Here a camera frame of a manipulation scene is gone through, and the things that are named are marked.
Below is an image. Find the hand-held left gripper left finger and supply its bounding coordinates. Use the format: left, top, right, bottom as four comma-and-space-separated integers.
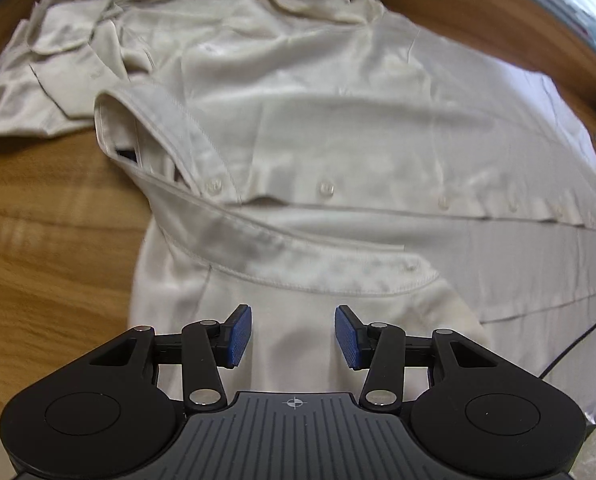
80, 304, 253, 413

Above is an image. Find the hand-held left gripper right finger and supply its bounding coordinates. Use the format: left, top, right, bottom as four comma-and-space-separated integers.
334, 305, 505, 413

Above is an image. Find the white collared shirt black label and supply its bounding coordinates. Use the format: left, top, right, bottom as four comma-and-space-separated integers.
94, 0, 596, 426

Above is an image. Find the beige button shirt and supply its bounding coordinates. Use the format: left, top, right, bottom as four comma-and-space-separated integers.
0, 0, 159, 140

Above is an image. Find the black cable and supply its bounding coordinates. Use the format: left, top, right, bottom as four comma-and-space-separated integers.
537, 305, 596, 382

